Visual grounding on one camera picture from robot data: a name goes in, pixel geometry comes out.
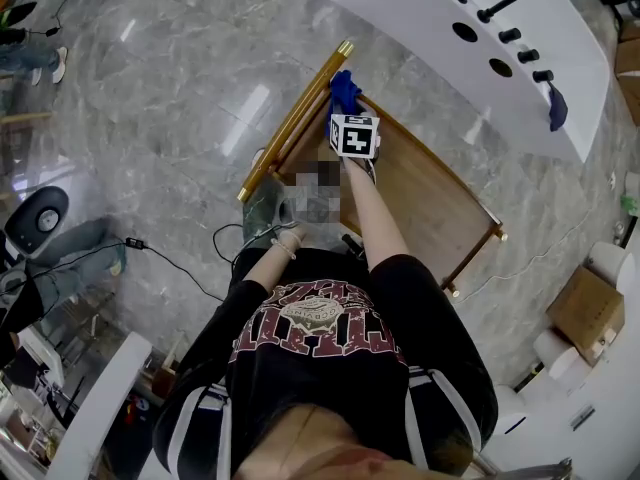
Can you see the closed cardboard box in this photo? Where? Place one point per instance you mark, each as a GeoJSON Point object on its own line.
{"type": "Point", "coordinates": [585, 313]}

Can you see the person's right forearm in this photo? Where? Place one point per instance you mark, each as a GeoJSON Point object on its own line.
{"type": "Point", "coordinates": [375, 213]}

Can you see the white rectangular bathtub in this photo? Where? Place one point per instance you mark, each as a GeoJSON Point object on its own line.
{"type": "Point", "coordinates": [425, 18]}

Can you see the person's chin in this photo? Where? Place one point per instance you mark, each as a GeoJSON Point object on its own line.
{"type": "Point", "coordinates": [325, 448]}

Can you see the person's left forearm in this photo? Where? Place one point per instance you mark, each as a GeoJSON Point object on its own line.
{"type": "Point", "coordinates": [270, 263]}

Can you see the black round knob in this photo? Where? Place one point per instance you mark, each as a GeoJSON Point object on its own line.
{"type": "Point", "coordinates": [510, 36]}
{"type": "Point", "coordinates": [528, 55]}
{"type": "Point", "coordinates": [543, 76]}

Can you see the wooden bench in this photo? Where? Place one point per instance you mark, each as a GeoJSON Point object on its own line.
{"type": "Point", "coordinates": [25, 116]}

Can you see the person's black printed t-shirt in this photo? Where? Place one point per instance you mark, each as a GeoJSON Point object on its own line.
{"type": "Point", "coordinates": [325, 393]}

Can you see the open cardboard box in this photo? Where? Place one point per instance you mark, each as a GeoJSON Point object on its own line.
{"type": "Point", "coordinates": [629, 68]}

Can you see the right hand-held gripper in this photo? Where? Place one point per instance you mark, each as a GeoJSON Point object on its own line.
{"type": "Point", "coordinates": [355, 138]}

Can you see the black power adapter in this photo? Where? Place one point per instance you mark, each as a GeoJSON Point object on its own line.
{"type": "Point", "coordinates": [135, 242]}

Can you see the blue cloth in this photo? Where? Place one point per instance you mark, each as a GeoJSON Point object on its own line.
{"type": "Point", "coordinates": [345, 90]}

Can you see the grey round-dial backpack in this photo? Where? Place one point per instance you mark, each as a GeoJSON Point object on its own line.
{"type": "Point", "coordinates": [37, 218]}

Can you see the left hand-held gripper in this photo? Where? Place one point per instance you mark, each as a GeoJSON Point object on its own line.
{"type": "Point", "coordinates": [310, 195]}

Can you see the dark cloth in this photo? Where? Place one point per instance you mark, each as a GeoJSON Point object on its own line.
{"type": "Point", "coordinates": [557, 110]}

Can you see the white round bin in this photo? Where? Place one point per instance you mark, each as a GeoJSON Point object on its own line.
{"type": "Point", "coordinates": [607, 263]}

